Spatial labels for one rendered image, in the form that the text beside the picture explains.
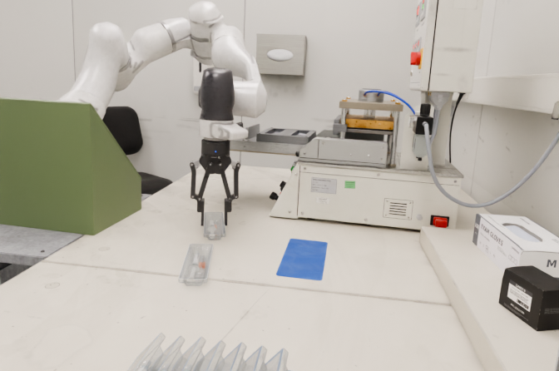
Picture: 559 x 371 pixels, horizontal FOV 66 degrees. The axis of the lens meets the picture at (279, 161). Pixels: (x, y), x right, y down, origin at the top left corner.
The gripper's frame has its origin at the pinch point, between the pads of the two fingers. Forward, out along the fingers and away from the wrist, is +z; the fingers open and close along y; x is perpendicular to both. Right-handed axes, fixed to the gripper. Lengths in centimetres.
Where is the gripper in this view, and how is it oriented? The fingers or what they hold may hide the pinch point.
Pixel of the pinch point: (214, 213)
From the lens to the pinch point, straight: 119.3
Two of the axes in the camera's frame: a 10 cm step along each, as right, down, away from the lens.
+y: -9.9, -0.2, -1.6
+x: 1.6, 1.9, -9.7
